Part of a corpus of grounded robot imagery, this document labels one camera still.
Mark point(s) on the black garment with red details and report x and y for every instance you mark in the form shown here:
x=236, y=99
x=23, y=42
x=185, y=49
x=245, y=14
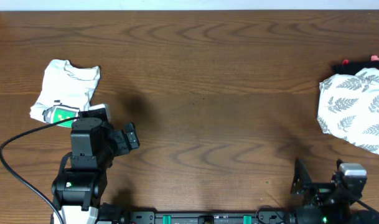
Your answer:
x=352, y=67

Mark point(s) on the white fern pattern cloth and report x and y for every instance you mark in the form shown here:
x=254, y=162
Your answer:
x=349, y=108

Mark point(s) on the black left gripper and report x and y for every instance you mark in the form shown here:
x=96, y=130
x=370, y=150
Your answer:
x=123, y=146

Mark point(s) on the black mounting rail with clamps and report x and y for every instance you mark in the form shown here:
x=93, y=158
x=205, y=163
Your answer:
x=264, y=215

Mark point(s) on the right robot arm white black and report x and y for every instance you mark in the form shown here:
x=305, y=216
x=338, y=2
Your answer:
x=337, y=201

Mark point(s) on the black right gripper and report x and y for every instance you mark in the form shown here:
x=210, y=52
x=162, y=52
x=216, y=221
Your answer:
x=303, y=183

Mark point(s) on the white printed t-shirt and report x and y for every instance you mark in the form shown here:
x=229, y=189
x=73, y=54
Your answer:
x=66, y=91

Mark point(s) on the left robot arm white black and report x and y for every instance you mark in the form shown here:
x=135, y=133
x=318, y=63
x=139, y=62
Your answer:
x=82, y=178

